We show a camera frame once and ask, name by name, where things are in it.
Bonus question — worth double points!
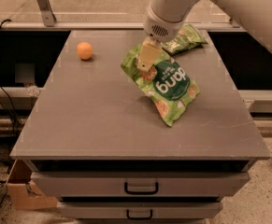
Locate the drawer black handle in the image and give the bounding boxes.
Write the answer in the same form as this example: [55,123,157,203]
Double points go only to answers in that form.
[123,182,159,195]
[126,210,153,220]

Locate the lower drawer black handle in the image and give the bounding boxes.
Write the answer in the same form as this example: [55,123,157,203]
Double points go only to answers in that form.
[126,210,153,220]

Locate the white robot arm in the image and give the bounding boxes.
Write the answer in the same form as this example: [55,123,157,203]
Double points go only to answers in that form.
[143,0,272,54]

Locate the small green snack bag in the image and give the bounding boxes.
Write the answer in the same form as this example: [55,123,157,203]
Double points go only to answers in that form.
[162,24,207,55]

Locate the cardboard box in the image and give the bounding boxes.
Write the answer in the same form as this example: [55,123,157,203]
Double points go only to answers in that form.
[7,161,57,210]

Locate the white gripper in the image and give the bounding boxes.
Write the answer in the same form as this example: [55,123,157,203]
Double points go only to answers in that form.
[137,0,200,72]

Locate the upper drawer black handle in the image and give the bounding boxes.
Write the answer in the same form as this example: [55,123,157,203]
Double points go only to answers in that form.
[123,182,159,195]

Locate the orange fruit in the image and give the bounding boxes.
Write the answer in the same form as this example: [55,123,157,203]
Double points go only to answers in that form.
[77,42,93,60]

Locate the grey drawer cabinet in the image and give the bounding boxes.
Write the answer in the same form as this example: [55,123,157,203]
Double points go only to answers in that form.
[11,30,269,224]

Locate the green rice chip bag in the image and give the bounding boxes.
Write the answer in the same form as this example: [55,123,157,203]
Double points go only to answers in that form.
[121,45,200,126]

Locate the left metal railing bracket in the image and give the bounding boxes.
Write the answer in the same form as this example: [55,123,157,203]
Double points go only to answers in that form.
[36,0,56,27]

